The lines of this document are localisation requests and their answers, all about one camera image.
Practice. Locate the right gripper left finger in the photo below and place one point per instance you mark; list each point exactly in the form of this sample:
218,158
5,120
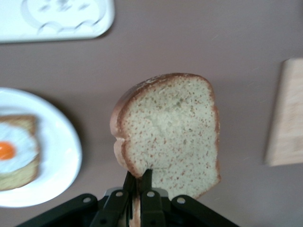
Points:
113,208

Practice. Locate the toy bread slice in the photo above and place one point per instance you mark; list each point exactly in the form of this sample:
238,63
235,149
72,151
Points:
170,130
19,177

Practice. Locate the wooden cutting board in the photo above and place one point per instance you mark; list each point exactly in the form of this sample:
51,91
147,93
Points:
288,118

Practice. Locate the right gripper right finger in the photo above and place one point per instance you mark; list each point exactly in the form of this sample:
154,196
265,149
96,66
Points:
151,208

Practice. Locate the white round plate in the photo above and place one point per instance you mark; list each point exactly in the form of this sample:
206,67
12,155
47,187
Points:
59,142

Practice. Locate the cream bear print tray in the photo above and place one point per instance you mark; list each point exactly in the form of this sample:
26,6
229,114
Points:
71,14

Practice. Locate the toy fried egg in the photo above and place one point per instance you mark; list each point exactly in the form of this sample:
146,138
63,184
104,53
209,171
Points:
14,139

